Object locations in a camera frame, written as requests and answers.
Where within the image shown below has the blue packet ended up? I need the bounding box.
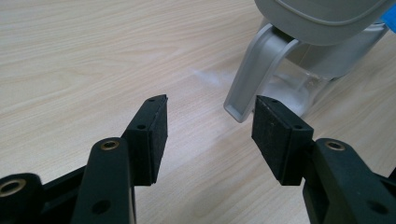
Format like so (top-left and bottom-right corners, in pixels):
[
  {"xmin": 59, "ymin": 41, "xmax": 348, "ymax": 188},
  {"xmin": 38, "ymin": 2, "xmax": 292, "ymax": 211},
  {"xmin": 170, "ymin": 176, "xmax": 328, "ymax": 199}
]
[{"xmin": 381, "ymin": 6, "xmax": 396, "ymax": 34}]

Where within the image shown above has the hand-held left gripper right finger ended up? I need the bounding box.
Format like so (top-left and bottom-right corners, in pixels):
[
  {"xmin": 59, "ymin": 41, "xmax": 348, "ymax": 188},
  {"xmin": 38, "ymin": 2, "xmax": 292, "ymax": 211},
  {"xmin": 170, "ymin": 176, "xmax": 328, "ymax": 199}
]
[{"xmin": 251, "ymin": 95, "xmax": 315, "ymax": 187}]

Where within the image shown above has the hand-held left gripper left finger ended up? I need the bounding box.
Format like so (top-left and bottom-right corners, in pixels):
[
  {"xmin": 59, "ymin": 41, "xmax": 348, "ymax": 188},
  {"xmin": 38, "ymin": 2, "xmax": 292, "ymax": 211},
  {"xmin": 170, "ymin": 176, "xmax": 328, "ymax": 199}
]
[{"xmin": 120, "ymin": 94, "xmax": 169, "ymax": 187}]

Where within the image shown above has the clear pitcher with grey lid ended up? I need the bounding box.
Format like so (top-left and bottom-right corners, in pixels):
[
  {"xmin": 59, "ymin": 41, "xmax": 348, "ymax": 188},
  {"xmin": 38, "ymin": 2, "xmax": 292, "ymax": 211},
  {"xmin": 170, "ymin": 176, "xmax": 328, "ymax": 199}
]
[{"xmin": 223, "ymin": 0, "xmax": 396, "ymax": 124}]

